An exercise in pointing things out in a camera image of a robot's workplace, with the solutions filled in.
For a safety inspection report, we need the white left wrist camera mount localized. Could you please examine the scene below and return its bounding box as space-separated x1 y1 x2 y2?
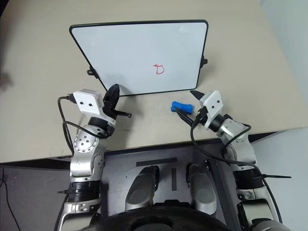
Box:
73 89 104 116

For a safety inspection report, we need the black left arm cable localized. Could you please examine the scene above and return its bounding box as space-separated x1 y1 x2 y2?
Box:
57 93 115 154

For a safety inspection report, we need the thin black floor cable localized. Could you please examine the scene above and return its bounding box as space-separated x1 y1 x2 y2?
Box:
0 166 16 231

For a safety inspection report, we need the white board with black frame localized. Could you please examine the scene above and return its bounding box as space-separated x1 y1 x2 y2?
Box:
69 19 209 97

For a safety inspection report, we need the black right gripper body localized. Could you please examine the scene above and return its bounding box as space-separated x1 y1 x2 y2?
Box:
195 106 208 126

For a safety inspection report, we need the black rounded robot torso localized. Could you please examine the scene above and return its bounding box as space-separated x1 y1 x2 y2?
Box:
88 199 232 231

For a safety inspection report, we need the grey rounded robot foot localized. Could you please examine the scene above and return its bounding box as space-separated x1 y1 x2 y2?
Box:
185 163 218 215
126 165 161 213

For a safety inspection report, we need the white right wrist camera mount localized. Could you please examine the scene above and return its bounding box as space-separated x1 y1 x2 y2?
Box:
199 90 225 131

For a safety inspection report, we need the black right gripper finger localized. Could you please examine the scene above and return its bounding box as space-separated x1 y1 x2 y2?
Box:
174 107 197 126
190 90 205 101

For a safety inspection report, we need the dark grey base platform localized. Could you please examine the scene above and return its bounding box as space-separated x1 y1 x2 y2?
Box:
100 141 243 231

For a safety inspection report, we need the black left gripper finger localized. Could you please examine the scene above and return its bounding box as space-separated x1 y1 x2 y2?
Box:
114 110 133 119
105 84 120 104

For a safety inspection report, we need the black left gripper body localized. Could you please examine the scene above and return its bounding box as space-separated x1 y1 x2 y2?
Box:
102 94 119 124

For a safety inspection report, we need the blurred person's hand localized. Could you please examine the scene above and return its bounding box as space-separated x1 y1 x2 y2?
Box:
0 72 13 92

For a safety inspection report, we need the blue board eraser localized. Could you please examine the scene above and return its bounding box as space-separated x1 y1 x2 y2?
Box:
170 101 194 115

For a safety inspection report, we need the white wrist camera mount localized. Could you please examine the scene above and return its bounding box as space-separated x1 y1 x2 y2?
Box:
73 89 104 116
199 90 225 131

